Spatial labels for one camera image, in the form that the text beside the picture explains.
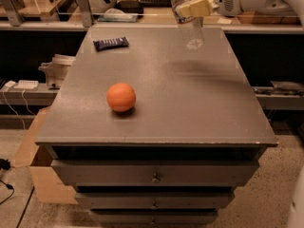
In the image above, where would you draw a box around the black pouch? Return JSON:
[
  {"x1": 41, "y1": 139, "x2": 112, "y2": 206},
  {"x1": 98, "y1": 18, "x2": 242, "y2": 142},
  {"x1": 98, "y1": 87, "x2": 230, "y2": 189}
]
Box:
[{"x1": 115, "y1": 0, "x2": 143, "y2": 15}]

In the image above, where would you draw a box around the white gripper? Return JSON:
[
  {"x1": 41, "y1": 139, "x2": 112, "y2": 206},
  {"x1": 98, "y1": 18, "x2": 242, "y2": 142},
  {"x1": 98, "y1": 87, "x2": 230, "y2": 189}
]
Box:
[{"x1": 175, "y1": 0, "x2": 241, "y2": 17}]

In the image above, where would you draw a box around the cardboard box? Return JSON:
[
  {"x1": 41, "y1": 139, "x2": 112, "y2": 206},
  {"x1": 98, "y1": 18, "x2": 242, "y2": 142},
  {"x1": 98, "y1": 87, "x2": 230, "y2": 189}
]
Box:
[{"x1": 13, "y1": 107, "x2": 77, "y2": 204}]

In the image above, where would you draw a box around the clear plastic water bottle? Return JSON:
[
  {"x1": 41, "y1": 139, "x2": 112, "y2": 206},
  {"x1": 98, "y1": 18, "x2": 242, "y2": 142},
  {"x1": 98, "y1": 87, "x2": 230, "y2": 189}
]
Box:
[{"x1": 171, "y1": 0, "x2": 203, "y2": 50}]

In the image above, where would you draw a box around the orange ball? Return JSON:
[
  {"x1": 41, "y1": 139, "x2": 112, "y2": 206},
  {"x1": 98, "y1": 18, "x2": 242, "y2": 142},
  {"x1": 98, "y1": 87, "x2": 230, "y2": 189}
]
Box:
[{"x1": 106, "y1": 83, "x2": 136, "y2": 112}]

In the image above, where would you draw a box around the black floor cable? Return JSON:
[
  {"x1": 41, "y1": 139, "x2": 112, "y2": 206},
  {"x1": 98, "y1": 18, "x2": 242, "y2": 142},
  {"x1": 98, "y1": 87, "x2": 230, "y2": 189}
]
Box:
[{"x1": 0, "y1": 158, "x2": 16, "y2": 206}]

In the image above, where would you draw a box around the white cable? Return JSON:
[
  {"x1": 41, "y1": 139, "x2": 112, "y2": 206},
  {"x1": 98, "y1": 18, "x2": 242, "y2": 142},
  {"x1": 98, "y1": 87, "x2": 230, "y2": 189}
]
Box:
[{"x1": 1, "y1": 80, "x2": 36, "y2": 130}]

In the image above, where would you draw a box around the dark blue snack bar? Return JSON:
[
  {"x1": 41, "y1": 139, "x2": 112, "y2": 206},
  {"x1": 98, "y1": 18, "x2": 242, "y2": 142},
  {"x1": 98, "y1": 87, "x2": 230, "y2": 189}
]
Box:
[{"x1": 93, "y1": 37, "x2": 129, "y2": 51}]

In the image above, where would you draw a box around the black keyboard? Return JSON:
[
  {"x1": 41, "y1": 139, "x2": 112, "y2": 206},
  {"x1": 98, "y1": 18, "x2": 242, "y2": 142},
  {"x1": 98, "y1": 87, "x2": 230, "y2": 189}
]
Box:
[{"x1": 140, "y1": 0, "x2": 171, "y2": 8}]

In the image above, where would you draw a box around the white plastic bracket part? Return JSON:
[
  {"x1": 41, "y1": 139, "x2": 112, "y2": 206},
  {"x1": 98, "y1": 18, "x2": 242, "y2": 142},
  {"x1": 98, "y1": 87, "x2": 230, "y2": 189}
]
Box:
[{"x1": 38, "y1": 54, "x2": 75, "y2": 88}]

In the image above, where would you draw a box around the white power strip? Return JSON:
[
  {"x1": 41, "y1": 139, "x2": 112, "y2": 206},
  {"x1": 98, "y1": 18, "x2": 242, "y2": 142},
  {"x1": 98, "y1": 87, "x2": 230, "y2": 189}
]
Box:
[{"x1": 14, "y1": 80, "x2": 39, "y2": 90}]

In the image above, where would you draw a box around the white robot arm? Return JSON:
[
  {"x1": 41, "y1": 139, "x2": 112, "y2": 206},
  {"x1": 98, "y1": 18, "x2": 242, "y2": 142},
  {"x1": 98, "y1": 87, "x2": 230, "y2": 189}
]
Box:
[{"x1": 171, "y1": 0, "x2": 304, "y2": 50}]

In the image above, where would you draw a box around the clear plastic lid container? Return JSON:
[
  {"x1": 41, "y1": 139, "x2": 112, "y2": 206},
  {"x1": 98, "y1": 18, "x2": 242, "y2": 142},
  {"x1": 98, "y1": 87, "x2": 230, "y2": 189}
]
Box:
[{"x1": 98, "y1": 9, "x2": 138, "y2": 23}]

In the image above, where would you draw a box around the grey drawer cabinet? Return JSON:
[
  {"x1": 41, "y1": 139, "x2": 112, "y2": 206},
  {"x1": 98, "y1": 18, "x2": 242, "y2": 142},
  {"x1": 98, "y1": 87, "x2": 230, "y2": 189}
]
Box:
[{"x1": 37, "y1": 28, "x2": 276, "y2": 224}]

